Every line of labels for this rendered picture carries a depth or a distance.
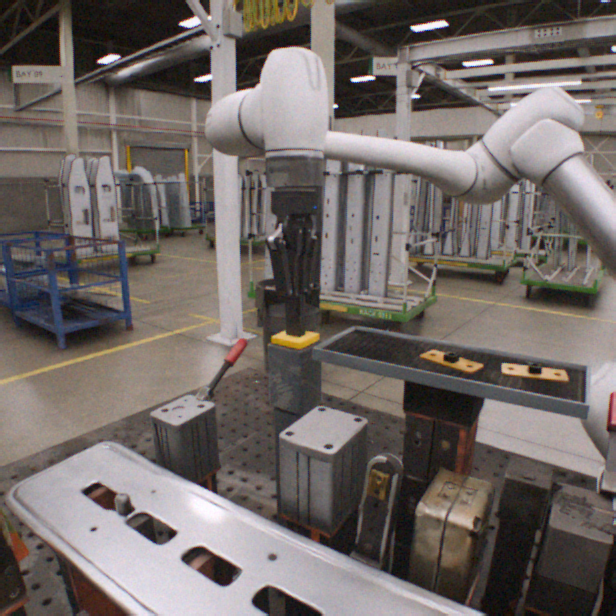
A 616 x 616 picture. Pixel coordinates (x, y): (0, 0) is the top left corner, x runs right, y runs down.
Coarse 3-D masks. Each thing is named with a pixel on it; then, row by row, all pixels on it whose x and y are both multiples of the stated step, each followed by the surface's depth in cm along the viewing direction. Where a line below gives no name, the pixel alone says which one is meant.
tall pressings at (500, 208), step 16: (464, 208) 917; (480, 208) 898; (496, 208) 879; (512, 208) 884; (528, 208) 864; (464, 224) 921; (496, 224) 884; (512, 224) 887; (512, 240) 892; (528, 240) 874
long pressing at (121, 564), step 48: (48, 480) 59; (96, 480) 60; (144, 480) 61; (48, 528) 50; (192, 528) 52; (240, 528) 52; (96, 576) 44; (144, 576) 44; (192, 576) 44; (240, 576) 45; (288, 576) 45; (336, 576) 45; (384, 576) 44
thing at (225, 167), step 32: (192, 0) 333; (224, 0) 351; (224, 64) 365; (224, 96) 371; (224, 160) 384; (224, 192) 391; (224, 224) 399; (224, 256) 408; (224, 288) 417; (224, 320) 426
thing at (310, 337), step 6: (276, 336) 75; (282, 336) 75; (288, 336) 75; (294, 336) 75; (306, 336) 75; (312, 336) 75; (318, 336) 76; (276, 342) 74; (282, 342) 74; (288, 342) 73; (294, 342) 72; (300, 342) 72; (306, 342) 73; (312, 342) 75; (300, 348) 72
